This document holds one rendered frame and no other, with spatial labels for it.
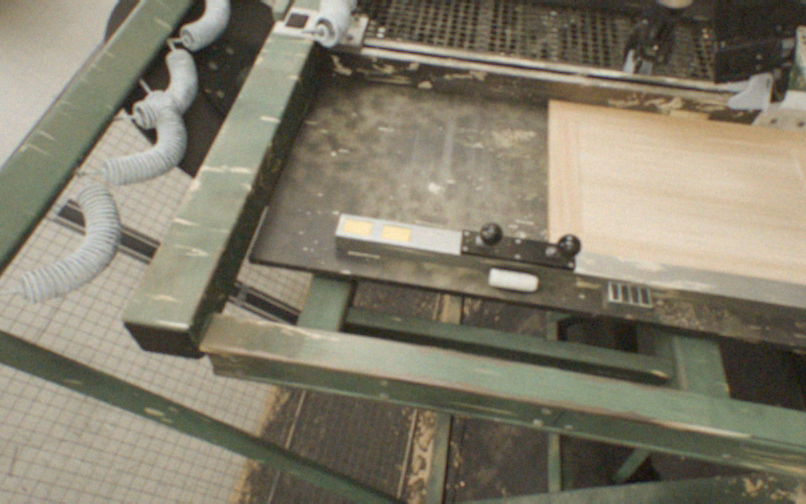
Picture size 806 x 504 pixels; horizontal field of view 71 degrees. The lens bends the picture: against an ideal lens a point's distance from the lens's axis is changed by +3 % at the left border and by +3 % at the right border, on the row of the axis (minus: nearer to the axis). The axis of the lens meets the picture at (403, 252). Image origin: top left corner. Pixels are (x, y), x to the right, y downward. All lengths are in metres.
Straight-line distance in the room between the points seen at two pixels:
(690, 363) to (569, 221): 0.32
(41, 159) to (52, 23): 5.33
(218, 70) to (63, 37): 4.88
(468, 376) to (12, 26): 6.09
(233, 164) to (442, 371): 0.51
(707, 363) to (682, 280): 0.14
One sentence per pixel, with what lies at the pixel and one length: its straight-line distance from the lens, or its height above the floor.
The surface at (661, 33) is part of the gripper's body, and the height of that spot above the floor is 1.29.
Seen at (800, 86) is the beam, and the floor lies 0.90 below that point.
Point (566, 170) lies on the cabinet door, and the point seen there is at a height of 1.33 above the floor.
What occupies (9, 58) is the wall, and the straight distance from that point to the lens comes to 6.39.
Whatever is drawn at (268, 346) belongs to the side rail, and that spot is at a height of 1.72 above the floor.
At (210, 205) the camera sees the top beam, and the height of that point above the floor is 1.88.
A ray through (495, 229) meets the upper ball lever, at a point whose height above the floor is 1.53.
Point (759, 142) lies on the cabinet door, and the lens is 1.44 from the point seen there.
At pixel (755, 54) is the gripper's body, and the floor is 1.48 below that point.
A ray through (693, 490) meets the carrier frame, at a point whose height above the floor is 0.79.
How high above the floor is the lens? 1.98
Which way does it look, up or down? 25 degrees down
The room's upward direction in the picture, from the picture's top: 59 degrees counter-clockwise
